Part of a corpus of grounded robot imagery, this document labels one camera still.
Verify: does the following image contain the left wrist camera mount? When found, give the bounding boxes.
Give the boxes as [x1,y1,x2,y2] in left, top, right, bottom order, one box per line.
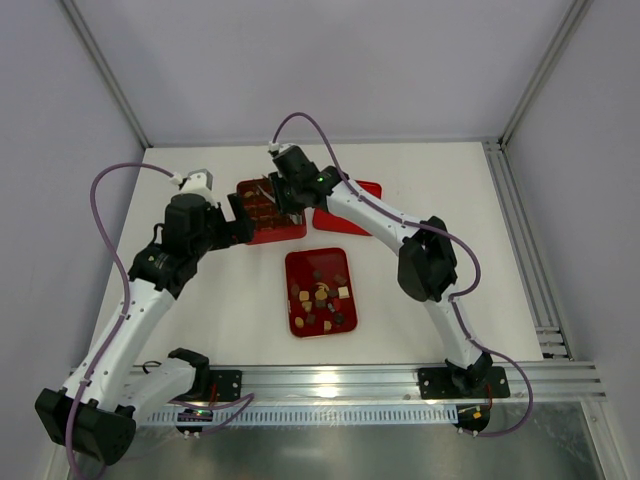
[169,169,219,207]

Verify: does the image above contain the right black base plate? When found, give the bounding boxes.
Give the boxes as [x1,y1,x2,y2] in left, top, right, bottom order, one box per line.
[417,366,511,400]

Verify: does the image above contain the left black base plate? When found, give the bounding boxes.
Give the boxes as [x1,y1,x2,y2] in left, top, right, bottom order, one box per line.
[208,369,243,403]

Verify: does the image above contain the red chocolate tray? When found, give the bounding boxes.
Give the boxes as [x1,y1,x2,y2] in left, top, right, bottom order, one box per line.
[284,247,358,339]

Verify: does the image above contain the metal serving tongs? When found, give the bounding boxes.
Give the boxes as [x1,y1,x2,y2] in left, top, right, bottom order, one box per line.
[257,175,303,226]

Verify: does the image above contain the red compartment chocolate box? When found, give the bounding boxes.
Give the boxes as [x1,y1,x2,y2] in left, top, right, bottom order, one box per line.
[236,179,307,245]

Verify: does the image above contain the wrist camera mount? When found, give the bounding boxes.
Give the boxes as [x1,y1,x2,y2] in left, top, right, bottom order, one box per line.
[169,169,219,207]
[267,142,297,158]

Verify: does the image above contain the left aluminium frame post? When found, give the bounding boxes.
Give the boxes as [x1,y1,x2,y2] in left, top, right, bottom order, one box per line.
[57,0,152,149]

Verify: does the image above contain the red box lid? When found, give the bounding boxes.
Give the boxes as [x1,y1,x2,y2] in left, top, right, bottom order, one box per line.
[312,179,383,236]

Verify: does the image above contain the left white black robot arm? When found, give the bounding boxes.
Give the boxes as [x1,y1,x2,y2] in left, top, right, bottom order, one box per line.
[35,193,255,466]

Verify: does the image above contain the right aluminium frame post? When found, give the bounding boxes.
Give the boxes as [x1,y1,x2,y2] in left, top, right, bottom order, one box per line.
[499,0,593,149]

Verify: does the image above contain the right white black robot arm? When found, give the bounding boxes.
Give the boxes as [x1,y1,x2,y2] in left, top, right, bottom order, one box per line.
[268,142,492,396]

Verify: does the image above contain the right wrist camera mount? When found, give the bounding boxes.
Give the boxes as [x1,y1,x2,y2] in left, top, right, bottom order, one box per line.
[267,142,297,158]

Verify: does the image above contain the white slotted cable duct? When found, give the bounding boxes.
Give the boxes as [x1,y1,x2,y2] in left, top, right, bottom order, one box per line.
[142,403,458,428]

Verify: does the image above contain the aluminium frame post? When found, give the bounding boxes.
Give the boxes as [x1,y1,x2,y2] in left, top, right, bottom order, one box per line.
[57,0,152,149]
[499,0,593,149]

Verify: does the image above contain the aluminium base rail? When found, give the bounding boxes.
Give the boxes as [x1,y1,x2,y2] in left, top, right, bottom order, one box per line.
[69,360,607,402]

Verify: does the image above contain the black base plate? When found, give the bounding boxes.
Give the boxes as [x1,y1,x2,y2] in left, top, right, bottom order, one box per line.
[417,366,511,400]
[208,369,243,403]

